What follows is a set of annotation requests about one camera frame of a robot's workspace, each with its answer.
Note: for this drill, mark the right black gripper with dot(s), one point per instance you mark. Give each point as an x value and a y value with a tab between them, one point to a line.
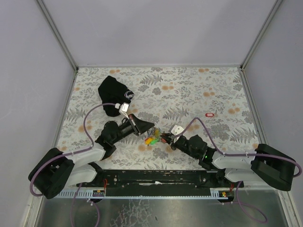
171	138

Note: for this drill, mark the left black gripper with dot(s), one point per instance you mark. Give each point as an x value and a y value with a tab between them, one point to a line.
135	125

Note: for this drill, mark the key bunch with coloured tags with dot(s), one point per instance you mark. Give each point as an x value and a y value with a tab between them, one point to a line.
154	136

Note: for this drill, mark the red key tag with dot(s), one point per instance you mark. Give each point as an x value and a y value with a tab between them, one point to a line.
209	114

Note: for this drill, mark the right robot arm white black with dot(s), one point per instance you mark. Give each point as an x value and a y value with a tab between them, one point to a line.
262	164

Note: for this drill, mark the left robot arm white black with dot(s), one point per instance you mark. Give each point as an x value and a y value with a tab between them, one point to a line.
56	169

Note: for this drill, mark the floral table mat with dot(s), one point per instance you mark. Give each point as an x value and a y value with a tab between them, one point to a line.
165	97

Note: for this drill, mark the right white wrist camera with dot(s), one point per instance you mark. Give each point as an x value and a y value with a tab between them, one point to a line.
176	131

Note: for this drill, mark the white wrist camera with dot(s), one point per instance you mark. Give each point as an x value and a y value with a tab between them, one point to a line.
176	131
122	108

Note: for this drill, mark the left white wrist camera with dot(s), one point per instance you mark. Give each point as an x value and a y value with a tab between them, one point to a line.
122	108

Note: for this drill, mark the black drawstring bag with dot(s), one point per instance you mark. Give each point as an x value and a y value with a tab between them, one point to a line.
112	91

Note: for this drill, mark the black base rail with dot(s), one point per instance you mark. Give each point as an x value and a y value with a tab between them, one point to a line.
158	183

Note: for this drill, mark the grey slotted cable duct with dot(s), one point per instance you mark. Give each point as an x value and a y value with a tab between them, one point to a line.
82	193

